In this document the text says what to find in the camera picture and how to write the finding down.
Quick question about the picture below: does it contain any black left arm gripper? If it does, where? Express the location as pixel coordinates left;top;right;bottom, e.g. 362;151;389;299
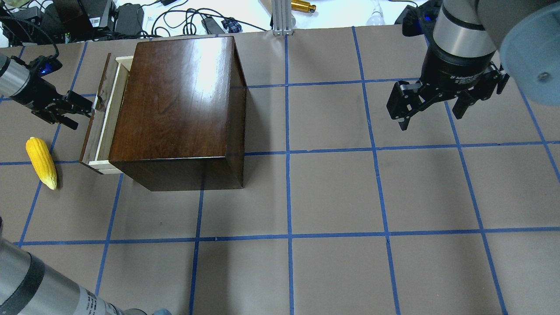
17;77;93;131

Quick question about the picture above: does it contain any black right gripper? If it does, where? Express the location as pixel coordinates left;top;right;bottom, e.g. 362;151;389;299
386;45;510;131

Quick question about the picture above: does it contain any light wood drawer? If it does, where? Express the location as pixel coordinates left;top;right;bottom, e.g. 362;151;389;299
79;54;133;174

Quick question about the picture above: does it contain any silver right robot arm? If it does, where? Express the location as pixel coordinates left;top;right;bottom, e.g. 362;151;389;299
386;0;560;131

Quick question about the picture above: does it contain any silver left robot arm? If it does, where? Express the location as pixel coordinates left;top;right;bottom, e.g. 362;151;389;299
1;52;500;315

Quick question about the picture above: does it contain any yellow corn cob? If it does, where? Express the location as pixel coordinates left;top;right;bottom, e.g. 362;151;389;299
25;137;58;190

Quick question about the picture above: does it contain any dark wooden drawer cabinet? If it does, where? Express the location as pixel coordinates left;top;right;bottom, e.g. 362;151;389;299
108;36;247;192

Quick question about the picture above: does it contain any black electronics box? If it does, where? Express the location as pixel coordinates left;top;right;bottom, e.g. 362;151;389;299
53;0;117;40

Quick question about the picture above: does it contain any black power adapter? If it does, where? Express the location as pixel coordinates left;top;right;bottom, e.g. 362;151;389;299
114;3;144;36

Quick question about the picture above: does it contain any gold cylindrical tool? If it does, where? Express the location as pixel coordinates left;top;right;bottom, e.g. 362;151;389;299
290;0;317;14

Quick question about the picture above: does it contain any black cable bundle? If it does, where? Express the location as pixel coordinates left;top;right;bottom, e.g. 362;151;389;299
144;0;267;37

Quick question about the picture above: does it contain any aluminium frame post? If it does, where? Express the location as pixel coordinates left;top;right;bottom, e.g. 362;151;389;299
271;0;294;36

